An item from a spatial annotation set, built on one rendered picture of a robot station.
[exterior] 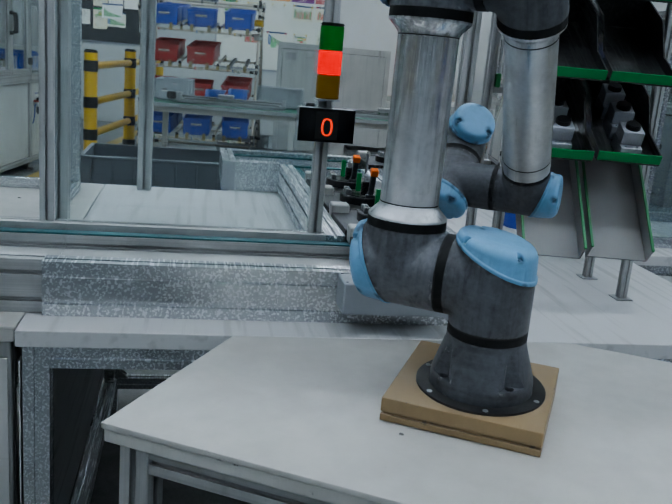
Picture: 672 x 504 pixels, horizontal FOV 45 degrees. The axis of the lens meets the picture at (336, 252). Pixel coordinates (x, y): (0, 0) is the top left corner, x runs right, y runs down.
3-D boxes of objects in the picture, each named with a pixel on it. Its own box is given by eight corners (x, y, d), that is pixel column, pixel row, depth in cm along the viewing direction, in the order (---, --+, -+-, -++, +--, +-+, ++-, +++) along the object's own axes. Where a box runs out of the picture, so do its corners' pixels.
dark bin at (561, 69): (604, 82, 159) (615, 47, 154) (539, 76, 159) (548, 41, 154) (578, 23, 181) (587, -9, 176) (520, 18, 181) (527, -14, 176)
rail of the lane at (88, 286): (511, 327, 160) (519, 274, 157) (41, 315, 144) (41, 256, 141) (501, 318, 165) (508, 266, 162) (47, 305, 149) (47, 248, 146)
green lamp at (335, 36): (344, 51, 167) (346, 27, 166) (320, 49, 166) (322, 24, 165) (340, 51, 172) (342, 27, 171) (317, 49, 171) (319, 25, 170)
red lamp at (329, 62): (342, 75, 169) (344, 51, 167) (318, 74, 168) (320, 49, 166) (338, 74, 173) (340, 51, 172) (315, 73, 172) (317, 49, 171)
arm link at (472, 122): (448, 131, 134) (460, 91, 137) (428, 162, 144) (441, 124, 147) (491, 148, 134) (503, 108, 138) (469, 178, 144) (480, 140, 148)
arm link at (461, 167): (483, 203, 129) (499, 148, 133) (416, 192, 133) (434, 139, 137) (486, 228, 135) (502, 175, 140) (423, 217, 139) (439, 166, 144)
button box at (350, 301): (452, 318, 149) (456, 286, 148) (341, 315, 145) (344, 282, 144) (441, 306, 156) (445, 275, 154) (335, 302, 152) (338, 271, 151)
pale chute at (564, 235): (580, 259, 166) (587, 248, 162) (517, 254, 166) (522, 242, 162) (569, 151, 181) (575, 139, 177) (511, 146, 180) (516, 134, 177)
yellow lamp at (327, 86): (340, 100, 170) (342, 76, 169) (316, 98, 169) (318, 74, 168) (336, 98, 175) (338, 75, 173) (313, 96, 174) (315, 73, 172)
